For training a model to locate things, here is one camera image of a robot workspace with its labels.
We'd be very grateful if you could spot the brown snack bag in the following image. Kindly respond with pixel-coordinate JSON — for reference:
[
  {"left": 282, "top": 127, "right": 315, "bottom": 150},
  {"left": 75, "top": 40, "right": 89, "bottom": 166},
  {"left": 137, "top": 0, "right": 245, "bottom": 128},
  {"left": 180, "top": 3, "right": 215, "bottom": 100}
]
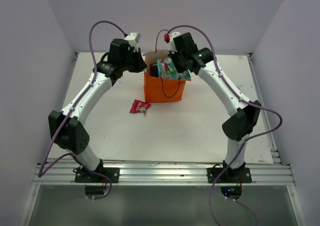
[{"left": 149, "top": 63, "right": 158, "bottom": 75}]

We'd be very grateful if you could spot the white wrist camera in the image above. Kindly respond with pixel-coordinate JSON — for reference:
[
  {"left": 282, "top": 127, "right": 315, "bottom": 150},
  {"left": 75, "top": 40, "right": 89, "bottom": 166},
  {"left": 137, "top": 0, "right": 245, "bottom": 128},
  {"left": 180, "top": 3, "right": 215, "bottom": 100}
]
[
  {"left": 164, "top": 31, "right": 180, "bottom": 51},
  {"left": 124, "top": 32, "right": 141, "bottom": 52}
]

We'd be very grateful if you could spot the aluminium rail frame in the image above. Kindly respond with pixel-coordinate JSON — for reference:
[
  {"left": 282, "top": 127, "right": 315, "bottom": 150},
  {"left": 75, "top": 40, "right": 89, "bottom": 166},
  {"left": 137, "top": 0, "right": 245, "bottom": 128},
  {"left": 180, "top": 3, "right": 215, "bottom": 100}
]
[{"left": 32, "top": 159, "right": 295, "bottom": 186}]

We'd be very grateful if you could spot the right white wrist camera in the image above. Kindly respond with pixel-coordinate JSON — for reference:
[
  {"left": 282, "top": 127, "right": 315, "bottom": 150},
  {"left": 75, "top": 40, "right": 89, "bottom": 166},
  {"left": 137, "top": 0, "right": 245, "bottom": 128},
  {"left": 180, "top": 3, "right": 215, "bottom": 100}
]
[{"left": 164, "top": 31, "right": 180, "bottom": 51}]

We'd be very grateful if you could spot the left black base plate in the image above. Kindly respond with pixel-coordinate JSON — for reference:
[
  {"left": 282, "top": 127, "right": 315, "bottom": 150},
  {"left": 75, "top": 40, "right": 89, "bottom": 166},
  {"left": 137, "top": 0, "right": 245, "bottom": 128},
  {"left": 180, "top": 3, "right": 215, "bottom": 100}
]
[{"left": 73, "top": 167, "right": 120, "bottom": 183}]

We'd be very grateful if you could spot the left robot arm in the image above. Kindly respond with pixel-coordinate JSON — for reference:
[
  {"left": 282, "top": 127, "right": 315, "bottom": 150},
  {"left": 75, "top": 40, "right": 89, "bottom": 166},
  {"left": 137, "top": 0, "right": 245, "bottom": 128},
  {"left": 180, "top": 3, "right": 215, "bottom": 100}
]
[{"left": 48, "top": 32, "right": 147, "bottom": 183}]

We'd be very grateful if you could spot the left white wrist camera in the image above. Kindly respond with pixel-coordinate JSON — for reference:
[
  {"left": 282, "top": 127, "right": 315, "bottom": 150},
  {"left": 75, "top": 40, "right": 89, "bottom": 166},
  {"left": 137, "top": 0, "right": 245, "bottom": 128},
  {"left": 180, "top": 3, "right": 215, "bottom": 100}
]
[{"left": 124, "top": 32, "right": 141, "bottom": 52}]

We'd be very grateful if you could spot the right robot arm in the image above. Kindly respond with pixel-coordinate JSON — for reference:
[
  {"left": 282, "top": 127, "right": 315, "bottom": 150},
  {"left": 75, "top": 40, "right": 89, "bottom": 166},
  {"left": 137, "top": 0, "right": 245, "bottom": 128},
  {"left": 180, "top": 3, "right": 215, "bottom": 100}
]
[{"left": 164, "top": 32, "right": 261, "bottom": 183}]

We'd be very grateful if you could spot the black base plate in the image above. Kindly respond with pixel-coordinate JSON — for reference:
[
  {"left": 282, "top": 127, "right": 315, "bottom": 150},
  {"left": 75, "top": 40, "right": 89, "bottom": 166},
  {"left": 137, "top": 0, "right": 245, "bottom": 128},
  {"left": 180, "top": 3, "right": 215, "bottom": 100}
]
[
  {"left": 73, "top": 167, "right": 120, "bottom": 183},
  {"left": 206, "top": 163, "right": 253, "bottom": 184}
]

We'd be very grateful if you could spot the small pink snack packet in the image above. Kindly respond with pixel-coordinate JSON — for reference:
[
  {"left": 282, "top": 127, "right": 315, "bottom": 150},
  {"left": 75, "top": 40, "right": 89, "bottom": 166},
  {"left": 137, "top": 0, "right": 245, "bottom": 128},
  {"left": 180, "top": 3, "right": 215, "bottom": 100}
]
[{"left": 130, "top": 100, "right": 151, "bottom": 116}]

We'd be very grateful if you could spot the blue sea salt chips bag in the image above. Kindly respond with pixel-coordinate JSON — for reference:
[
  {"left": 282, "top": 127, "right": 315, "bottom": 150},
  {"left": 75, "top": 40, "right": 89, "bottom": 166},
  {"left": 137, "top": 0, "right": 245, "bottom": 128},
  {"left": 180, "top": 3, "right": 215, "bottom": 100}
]
[{"left": 150, "top": 70, "right": 159, "bottom": 78}]

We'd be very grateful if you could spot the orange paper bag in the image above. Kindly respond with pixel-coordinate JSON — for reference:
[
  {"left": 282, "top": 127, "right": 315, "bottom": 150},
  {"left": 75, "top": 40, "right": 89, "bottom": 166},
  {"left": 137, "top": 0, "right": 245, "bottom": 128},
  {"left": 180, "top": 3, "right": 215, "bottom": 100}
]
[{"left": 142, "top": 29, "right": 192, "bottom": 104}]

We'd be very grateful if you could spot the green Fox's candy bag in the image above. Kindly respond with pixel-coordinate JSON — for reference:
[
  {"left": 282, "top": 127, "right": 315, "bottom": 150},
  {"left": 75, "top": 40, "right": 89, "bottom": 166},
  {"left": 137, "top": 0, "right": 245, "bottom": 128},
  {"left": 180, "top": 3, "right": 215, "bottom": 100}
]
[{"left": 156, "top": 58, "right": 191, "bottom": 80}]

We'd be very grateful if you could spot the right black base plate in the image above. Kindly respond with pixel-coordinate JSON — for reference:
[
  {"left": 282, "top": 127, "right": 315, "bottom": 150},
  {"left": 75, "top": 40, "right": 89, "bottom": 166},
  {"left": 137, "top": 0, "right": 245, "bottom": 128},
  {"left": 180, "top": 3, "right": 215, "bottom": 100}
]
[{"left": 206, "top": 163, "right": 253, "bottom": 184}]

